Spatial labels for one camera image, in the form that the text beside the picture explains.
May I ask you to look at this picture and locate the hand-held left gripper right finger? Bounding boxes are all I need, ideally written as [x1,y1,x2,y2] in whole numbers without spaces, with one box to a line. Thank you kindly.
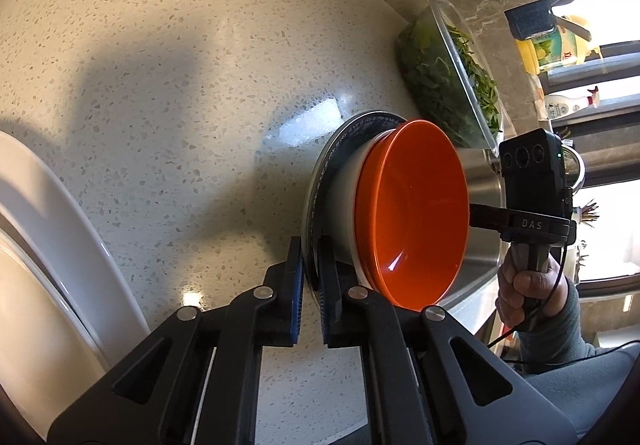
[316,235,577,445]

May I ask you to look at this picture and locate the person's right hand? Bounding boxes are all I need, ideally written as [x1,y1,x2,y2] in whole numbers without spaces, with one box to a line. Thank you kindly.
[495,251,571,332]

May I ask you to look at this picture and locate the cup with chopsticks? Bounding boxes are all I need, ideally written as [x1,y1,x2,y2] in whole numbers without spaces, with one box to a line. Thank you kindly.
[575,198,603,228]

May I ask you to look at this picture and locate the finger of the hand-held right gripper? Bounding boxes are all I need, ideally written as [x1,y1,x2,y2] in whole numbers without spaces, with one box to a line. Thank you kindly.
[468,204,507,231]

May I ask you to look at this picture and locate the leafy greens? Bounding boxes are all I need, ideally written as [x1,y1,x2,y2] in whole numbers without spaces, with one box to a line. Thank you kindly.
[400,22,502,148]

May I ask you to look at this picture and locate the blue patterned porcelain bowl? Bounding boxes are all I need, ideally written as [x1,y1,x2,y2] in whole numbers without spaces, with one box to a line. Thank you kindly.
[301,111,408,296]

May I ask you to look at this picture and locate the orange bowl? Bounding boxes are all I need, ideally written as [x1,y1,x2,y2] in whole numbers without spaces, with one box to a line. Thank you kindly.
[354,119,471,311]

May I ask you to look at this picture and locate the yellow detergent bottle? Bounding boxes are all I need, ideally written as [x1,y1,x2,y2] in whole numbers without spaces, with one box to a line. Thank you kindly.
[515,14,603,75]

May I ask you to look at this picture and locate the clear glass bowl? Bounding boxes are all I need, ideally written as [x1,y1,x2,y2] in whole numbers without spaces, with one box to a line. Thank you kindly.
[395,0,503,151]

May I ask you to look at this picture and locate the white bowl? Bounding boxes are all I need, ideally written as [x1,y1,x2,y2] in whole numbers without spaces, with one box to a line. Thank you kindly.
[327,132,396,288]

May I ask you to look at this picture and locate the stainless steel sink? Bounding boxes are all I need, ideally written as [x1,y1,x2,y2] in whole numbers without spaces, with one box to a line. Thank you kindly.
[450,148,506,326]

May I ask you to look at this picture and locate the large white plate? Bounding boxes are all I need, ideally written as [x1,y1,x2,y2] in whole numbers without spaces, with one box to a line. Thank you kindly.
[0,130,151,376]
[0,230,111,431]

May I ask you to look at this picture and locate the white spray bottle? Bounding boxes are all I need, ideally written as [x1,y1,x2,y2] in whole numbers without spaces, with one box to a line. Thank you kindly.
[542,86,601,121]

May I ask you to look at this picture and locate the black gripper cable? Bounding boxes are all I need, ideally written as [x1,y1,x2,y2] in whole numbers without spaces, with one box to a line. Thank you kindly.
[487,245,640,367]

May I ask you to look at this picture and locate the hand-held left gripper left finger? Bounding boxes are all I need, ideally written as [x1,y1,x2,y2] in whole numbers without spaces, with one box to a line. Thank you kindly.
[47,235,304,445]

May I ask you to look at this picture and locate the chrome faucet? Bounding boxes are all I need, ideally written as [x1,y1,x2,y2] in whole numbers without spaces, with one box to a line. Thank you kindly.
[562,145,587,193]

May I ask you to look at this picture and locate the person's right forearm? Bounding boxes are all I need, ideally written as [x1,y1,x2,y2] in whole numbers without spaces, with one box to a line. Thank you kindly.
[515,275,640,445]

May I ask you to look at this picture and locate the knife with grey handle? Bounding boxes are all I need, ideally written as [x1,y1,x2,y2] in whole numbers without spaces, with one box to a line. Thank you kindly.
[555,15,593,41]

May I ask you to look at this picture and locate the dark blue cup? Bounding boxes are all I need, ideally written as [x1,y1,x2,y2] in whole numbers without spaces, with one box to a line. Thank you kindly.
[504,0,557,41]

